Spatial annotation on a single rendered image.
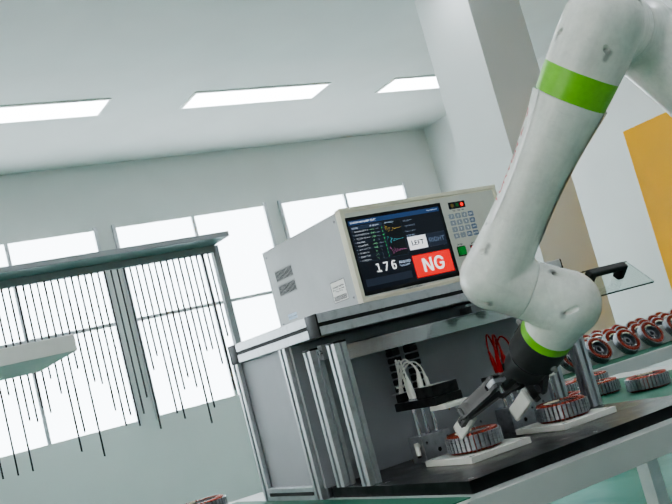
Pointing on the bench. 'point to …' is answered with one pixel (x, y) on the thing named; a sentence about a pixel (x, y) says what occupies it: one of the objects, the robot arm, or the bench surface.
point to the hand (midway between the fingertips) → (488, 421)
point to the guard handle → (608, 271)
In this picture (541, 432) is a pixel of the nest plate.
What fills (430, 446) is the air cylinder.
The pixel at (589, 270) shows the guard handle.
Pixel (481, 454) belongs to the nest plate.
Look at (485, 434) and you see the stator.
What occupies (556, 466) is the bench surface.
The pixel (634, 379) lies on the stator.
